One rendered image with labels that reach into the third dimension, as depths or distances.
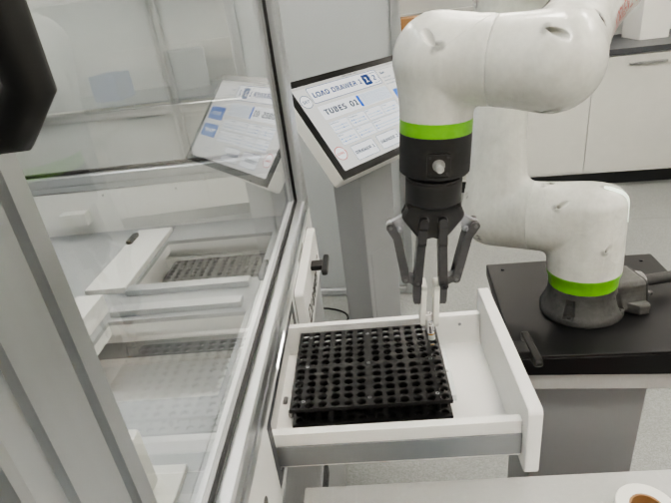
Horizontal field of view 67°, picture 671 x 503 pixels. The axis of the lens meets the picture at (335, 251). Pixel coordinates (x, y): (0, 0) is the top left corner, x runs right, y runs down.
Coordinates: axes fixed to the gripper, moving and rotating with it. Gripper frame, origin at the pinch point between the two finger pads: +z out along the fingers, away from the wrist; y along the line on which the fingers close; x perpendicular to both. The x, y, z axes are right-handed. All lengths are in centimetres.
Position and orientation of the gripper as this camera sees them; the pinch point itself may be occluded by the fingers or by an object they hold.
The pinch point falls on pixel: (428, 301)
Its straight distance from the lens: 79.0
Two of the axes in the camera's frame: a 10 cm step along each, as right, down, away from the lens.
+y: 10.0, -0.2, -0.8
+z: 0.5, 8.9, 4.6
